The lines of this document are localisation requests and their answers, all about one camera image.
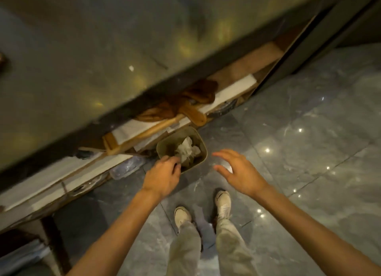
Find person's right hand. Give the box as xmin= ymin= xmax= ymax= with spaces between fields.
xmin=212 ymin=149 xmax=270 ymax=199

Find person's left hand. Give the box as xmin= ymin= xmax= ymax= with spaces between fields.
xmin=141 ymin=155 xmax=182 ymax=201

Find torn white paper towel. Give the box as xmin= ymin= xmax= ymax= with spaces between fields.
xmin=175 ymin=137 xmax=202 ymax=167

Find person's left forearm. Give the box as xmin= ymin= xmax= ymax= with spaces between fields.
xmin=67 ymin=188 xmax=164 ymax=276

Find person's right forearm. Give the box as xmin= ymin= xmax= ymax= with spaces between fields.
xmin=254 ymin=183 xmax=381 ymax=276

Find person's right shoe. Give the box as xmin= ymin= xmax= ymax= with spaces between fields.
xmin=215 ymin=190 xmax=232 ymax=221

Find person's shoe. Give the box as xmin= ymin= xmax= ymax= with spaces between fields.
xmin=215 ymin=190 xmax=232 ymax=221
xmin=174 ymin=206 xmax=192 ymax=230

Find person's left shoe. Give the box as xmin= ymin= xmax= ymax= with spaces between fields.
xmin=174 ymin=206 xmax=192 ymax=230

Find person's beige trousers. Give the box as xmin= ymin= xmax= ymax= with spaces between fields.
xmin=166 ymin=218 xmax=259 ymax=276

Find dark marble countertop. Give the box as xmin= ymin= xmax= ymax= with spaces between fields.
xmin=0 ymin=0 xmax=381 ymax=193

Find beige waste bin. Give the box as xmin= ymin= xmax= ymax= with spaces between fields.
xmin=156 ymin=126 xmax=208 ymax=174

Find clear plastic bag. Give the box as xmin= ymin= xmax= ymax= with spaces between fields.
xmin=110 ymin=156 xmax=146 ymax=179

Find wooden paddle board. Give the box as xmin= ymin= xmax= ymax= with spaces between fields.
xmin=102 ymin=101 xmax=208 ymax=156

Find dark plastic bag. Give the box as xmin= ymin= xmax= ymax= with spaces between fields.
xmin=207 ymin=98 xmax=239 ymax=118

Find white foam board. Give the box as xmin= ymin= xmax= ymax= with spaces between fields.
xmin=0 ymin=152 xmax=133 ymax=212
xmin=112 ymin=73 xmax=258 ymax=145

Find brown cloth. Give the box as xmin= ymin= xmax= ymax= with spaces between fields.
xmin=135 ymin=79 xmax=216 ymax=123

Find wooden under-counter shelf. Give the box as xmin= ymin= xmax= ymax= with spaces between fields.
xmin=0 ymin=15 xmax=318 ymax=235

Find dark low cabinet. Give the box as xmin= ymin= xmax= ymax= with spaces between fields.
xmin=0 ymin=216 xmax=72 ymax=276

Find grey plastic bag bundle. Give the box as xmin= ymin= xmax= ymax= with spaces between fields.
xmin=0 ymin=238 xmax=51 ymax=275

